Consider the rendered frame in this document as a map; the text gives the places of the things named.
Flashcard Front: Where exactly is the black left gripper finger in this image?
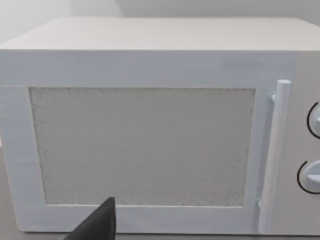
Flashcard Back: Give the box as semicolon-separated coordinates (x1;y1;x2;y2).
62;196;117;240

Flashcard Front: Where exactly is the pale microwave door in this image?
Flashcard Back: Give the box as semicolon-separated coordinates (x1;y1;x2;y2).
0;49;298;235

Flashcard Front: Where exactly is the pale microwave oven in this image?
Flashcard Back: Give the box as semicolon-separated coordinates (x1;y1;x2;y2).
0;16;320;237

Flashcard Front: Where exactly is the pale microwave knob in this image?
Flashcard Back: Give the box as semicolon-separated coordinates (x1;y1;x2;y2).
296;159;320;195
306;101;320;140

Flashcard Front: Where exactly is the pale microwave door handle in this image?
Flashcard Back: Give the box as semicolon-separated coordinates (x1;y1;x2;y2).
257;79;292;233

